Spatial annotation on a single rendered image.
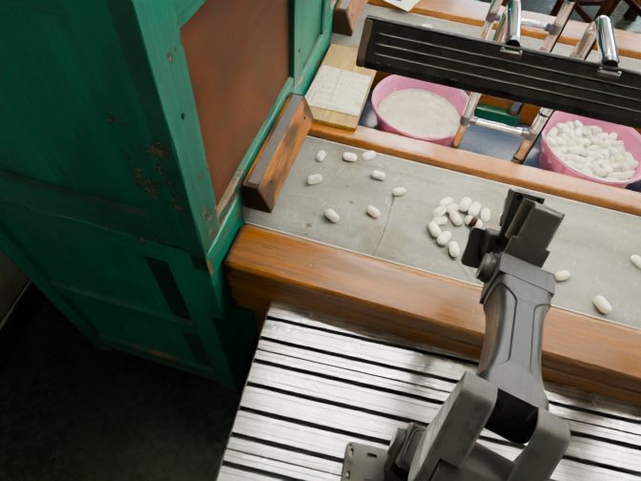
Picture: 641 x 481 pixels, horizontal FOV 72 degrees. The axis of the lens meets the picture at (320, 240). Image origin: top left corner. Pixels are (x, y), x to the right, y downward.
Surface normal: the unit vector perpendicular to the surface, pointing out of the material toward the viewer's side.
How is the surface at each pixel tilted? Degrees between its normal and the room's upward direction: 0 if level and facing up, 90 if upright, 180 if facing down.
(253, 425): 0
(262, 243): 0
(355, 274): 0
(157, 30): 90
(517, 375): 20
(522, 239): 49
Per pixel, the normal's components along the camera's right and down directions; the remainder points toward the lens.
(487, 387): 0.21, -0.78
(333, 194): 0.06, -0.57
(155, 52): 0.96, 0.26
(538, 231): -0.31, 0.17
